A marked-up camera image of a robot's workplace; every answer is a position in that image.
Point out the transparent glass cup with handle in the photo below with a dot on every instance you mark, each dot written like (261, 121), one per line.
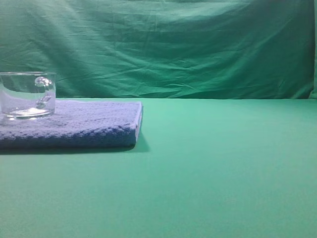
(25, 95)

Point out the folded blue towel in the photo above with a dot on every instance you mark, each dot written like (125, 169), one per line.
(76, 124)

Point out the green backdrop cloth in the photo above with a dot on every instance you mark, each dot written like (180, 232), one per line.
(198, 49)

